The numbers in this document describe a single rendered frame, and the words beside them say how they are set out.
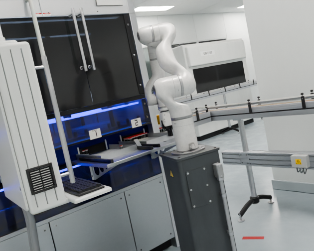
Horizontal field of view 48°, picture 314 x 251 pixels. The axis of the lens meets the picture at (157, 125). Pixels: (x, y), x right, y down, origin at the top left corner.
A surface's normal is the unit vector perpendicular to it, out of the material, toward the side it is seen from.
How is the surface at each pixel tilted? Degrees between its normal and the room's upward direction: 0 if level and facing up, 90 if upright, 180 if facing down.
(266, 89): 90
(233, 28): 90
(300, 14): 90
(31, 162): 90
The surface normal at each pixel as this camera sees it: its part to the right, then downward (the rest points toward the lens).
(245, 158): -0.76, 0.22
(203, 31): 0.61, -0.04
